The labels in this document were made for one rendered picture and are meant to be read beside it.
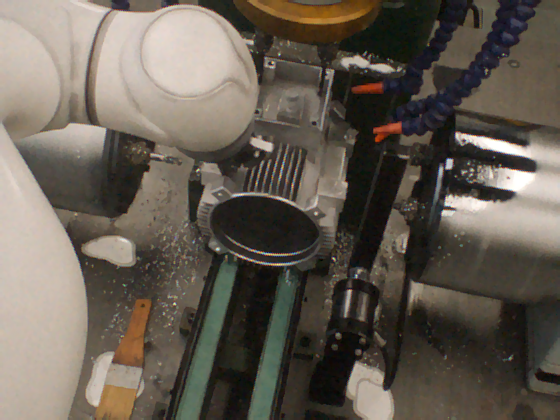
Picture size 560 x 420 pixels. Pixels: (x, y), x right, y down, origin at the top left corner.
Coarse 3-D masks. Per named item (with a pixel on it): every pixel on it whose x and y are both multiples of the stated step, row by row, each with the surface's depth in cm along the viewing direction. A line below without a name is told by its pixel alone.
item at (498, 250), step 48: (432, 144) 109; (480, 144) 97; (528, 144) 97; (432, 192) 100; (480, 192) 95; (528, 192) 95; (432, 240) 97; (480, 240) 96; (528, 240) 95; (480, 288) 102; (528, 288) 99
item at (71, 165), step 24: (24, 144) 98; (48, 144) 97; (72, 144) 97; (96, 144) 97; (120, 144) 101; (144, 144) 103; (48, 168) 99; (72, 168) 98; (96, 168) 98; (120, 168) 103; (144, 168) 118; (48, 192) 102; (72, 192) 101; (96, 192) 100; (120, 192) 106
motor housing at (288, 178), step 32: (288, 160) 102; (320, 160) 105; (256, 192) 98; (288, 192) 99; (224, 224) 109; (256, 224) 113; (288, 224) 113; (320, 224) 101; (256, 256) 110; (288, 256) 110; (320, 256) 106
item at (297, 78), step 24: (264, 72) 106; (288, 72) 107; (312, 72) 106; (264, 96) 105; (288, 96) 103; (312, 96) 106; (264, 120) 99; (288, 120) 102; (312, 120) 99; (312, 144) 100
